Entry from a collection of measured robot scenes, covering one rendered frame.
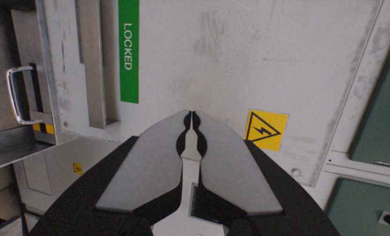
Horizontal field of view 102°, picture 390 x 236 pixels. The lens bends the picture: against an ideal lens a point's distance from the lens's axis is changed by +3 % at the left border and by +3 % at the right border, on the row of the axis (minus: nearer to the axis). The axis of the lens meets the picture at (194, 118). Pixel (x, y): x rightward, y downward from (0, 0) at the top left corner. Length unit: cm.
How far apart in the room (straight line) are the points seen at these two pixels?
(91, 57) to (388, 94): 72
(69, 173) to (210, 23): 101
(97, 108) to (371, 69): 70
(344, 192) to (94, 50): 79
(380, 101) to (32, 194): 168
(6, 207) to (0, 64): 128
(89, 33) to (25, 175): 121
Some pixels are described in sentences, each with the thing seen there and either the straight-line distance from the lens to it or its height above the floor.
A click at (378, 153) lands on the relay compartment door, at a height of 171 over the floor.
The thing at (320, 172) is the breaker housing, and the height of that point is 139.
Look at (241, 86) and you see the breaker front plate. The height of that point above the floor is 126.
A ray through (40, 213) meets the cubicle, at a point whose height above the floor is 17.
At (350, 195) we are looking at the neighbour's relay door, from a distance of 78.
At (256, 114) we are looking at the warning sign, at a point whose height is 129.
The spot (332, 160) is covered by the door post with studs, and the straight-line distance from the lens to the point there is 72.
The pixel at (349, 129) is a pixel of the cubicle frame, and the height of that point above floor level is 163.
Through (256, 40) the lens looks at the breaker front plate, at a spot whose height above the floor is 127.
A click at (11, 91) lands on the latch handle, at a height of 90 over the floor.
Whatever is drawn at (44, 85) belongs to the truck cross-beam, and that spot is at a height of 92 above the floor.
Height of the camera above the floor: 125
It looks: 12 degrees down
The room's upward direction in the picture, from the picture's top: 99 degrees clockwise
